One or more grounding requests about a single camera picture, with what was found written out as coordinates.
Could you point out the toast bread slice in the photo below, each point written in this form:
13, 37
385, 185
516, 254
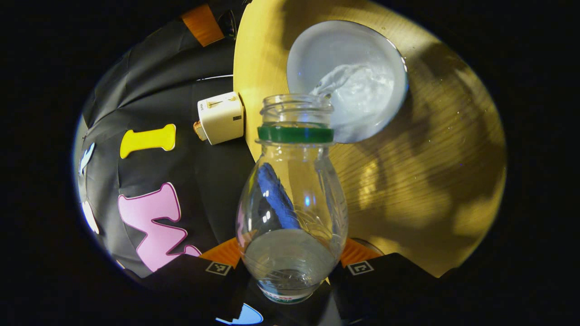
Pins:
200, 131

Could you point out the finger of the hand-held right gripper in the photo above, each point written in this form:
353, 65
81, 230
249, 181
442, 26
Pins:
203, 25

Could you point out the grey teacup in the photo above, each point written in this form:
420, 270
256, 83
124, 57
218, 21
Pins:
317, 50

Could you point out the white toaster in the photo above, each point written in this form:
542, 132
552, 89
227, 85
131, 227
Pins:
222, 118

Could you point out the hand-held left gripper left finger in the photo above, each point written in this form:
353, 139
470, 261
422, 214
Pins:
190, 276

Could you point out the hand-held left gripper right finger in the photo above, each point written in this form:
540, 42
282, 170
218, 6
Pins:
389, 276

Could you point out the black backdrop cloth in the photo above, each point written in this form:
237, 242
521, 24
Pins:
149, 81

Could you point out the clear plastic water bottle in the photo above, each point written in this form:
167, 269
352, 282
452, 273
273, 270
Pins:
292, 181

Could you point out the blue folded towel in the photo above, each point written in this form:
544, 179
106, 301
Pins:
276, 194

